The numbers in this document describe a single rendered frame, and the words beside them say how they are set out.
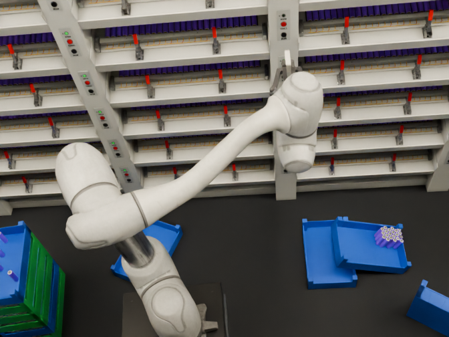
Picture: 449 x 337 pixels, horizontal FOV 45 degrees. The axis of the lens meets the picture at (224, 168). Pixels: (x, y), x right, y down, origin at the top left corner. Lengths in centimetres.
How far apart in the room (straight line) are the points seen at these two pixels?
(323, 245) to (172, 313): 92
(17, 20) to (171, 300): 103
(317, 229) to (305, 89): 128
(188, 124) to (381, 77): 76
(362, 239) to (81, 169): 140
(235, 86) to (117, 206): 84
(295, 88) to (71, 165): 60
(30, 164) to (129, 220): 124
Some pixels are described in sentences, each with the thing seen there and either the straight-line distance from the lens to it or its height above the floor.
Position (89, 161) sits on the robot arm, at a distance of 145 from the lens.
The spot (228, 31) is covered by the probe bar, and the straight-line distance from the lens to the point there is 190.
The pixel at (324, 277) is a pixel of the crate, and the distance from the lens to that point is 242.
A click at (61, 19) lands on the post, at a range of 185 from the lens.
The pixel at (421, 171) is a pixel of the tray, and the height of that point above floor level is 17.
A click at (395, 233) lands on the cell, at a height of 7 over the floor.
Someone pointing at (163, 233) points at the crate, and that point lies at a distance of 257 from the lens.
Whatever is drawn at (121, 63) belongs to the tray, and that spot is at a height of 93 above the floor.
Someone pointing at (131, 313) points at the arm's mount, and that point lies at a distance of 214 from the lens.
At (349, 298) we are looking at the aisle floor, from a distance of 239.
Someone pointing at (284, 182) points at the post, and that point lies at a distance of 248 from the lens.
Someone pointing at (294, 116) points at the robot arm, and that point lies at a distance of 135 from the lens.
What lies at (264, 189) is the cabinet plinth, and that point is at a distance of 259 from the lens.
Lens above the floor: 220
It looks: 54 degrees down
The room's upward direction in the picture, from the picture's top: 10 degrees counter-clockwise
